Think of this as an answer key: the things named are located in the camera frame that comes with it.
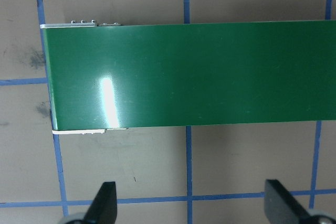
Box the green conveyor belt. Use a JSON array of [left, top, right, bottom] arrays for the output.
[[41, 20, 335, 134]]

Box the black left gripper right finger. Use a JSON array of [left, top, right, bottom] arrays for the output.
[[264, 179, 336, 224]]

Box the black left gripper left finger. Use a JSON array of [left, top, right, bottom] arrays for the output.
[[83, 182, 117, 224]]

